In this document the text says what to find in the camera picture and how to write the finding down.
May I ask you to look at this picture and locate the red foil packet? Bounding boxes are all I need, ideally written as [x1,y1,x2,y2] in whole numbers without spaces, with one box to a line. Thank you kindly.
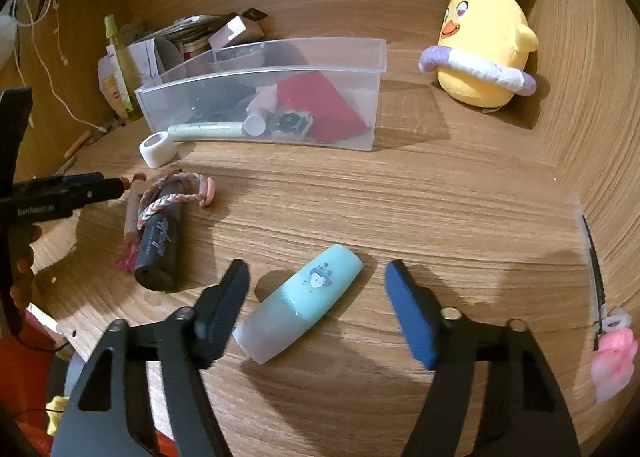
[272,71,373,145]

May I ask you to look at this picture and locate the pink cosmetic tube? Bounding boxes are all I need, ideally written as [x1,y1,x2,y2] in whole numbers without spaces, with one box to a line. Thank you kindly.
[245,84,281,120]

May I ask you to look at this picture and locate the pink fluffy hair clip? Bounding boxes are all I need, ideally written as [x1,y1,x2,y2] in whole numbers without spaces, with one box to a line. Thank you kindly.
[589,308,640,404]

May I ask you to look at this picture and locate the beige wooden stick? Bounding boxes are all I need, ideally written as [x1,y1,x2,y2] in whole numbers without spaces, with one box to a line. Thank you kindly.
[63,131,92,158]

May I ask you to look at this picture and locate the small yellow object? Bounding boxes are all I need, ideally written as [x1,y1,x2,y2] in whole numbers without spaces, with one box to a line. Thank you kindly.
[45,396,70,435]

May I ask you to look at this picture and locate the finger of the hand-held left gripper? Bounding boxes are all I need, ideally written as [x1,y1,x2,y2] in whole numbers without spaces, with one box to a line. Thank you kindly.
[70,175,129,205]

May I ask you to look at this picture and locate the white cable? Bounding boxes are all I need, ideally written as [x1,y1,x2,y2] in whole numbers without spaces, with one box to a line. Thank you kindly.
[12,0,108,135]

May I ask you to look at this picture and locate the stack of books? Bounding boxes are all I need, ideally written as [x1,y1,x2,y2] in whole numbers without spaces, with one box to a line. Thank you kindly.
[127,14,236,45]

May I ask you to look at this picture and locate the black cosmetic tube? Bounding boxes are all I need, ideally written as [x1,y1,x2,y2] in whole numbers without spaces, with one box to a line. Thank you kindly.
[133,174,187,293]

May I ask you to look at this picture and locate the dark brown object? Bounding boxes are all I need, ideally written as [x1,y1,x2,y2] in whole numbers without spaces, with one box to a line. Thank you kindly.
[242,8,268,40]

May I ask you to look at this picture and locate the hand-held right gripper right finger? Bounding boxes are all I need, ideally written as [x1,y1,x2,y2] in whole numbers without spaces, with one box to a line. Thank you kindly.
[384,259,583,457]

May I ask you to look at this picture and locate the yellow chick plush toy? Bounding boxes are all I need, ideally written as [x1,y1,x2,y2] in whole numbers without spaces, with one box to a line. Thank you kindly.
[418,0,540,110]

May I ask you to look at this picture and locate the pale green tube white cap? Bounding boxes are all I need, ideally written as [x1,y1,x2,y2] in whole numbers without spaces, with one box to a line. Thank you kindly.
[166,116,266,142]

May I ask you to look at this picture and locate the pink white braided bracelet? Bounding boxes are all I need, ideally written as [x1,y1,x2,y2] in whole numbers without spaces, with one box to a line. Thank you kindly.
[136,171,217,233]

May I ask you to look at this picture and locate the small white box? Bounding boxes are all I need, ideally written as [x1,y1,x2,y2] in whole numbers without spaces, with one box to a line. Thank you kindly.
[207,14,249,50]

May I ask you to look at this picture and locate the thin black hair clip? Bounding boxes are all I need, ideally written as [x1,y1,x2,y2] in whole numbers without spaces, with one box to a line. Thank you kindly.
[580,214,610,353]

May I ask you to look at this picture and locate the white folded paper leaflets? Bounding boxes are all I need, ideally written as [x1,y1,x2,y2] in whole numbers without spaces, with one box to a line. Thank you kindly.
[97,37,183,88]

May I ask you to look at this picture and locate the person's left hand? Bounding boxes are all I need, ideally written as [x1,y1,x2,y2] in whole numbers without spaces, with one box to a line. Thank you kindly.
[10,224,43,310]

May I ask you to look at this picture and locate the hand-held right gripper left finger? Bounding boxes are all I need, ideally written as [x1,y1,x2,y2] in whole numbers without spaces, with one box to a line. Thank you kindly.
[50,259,251,457]

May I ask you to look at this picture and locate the yellow-green spray bottle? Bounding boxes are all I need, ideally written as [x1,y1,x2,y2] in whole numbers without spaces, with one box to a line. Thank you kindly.
[103,14,146,122]

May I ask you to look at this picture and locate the white tape roll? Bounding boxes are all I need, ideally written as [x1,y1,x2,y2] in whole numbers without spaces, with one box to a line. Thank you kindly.
[138,132,178,168]

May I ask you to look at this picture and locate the small square black patterned box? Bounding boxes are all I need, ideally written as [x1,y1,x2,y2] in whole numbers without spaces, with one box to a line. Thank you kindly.
[267,109,315,140]

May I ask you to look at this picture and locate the clear plastic bin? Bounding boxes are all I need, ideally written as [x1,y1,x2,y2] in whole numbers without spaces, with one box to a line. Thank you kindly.
[135,37,388,152]

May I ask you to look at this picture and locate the yellow cream tube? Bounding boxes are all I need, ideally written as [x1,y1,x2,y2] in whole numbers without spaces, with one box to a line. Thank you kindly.
[102,74,132,120]

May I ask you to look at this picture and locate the orange pants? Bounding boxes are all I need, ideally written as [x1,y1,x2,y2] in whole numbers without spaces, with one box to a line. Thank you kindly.
[0,307,68,443]

